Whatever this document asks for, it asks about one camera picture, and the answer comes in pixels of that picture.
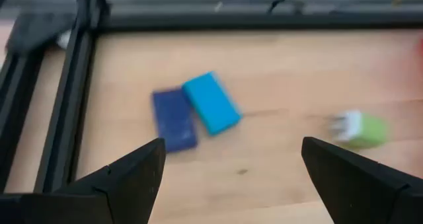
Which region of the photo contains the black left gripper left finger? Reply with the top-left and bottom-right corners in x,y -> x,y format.
0,137 -> 167,224

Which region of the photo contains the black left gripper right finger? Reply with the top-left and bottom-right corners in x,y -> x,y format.
300,136 -> 423,224

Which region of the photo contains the green white plug adapter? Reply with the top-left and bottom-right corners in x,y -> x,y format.
328,110 -> 390,149

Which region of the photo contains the dark blue box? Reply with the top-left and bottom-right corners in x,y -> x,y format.
151,87 -> 198,154

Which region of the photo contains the cyan box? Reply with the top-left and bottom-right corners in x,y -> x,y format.
181,71 -> 244,136

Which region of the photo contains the black aluminium table frame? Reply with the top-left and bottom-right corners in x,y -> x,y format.
0,0 -> 423,195

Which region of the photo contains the black looped floor cable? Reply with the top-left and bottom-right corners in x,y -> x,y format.
266,0 -> 297,14

